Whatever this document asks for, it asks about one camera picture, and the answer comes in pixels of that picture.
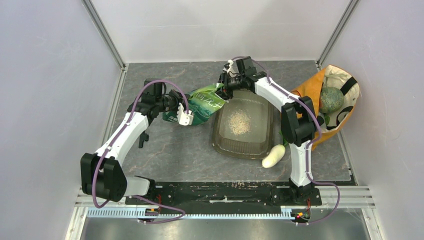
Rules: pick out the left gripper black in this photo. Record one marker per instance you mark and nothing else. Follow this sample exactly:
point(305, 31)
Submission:
point(179, 98)

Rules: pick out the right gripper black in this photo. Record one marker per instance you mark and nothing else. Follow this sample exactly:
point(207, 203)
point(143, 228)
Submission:
point(224, 92)

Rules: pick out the green litter bag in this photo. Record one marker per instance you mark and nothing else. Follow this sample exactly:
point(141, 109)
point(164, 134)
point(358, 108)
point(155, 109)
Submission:
point(203, 102)

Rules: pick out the black bag clip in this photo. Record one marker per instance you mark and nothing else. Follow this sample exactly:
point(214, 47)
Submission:
point(143, 137)

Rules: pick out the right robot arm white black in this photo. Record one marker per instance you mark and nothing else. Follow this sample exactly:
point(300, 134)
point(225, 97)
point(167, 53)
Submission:
point(299, 123)

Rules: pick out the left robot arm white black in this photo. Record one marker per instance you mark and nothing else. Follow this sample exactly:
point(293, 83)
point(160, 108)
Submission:
point(102, 175)

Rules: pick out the poured litter granules pile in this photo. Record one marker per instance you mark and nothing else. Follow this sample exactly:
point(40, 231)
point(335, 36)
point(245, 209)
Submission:
point(239, 122)

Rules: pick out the grey plastic litter box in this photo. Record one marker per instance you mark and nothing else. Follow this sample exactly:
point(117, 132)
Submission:
point(257, 143)

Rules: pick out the white radish toy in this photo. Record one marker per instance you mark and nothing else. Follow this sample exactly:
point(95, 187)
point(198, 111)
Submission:
point(274, 156)

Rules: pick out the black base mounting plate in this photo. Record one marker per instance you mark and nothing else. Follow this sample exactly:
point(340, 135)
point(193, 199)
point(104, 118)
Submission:
point(231, 188)

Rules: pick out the green melon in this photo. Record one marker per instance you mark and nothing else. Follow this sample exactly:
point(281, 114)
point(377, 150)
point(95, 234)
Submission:
point(331, 100)

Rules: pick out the orange tote bag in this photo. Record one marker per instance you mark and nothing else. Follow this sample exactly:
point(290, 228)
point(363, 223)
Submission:
point(330, 76)

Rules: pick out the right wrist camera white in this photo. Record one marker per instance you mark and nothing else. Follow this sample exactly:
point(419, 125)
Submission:
point(231, 68)

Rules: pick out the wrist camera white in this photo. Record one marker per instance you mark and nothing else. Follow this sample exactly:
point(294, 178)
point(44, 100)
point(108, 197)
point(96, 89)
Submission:
point(231, 68)
point(184, 117)

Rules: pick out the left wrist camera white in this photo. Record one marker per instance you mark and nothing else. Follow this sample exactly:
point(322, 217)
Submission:
point(184, 117)

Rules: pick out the aluminium frame rail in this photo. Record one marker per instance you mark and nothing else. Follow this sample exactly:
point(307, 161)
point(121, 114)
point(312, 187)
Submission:
point(345, 197)

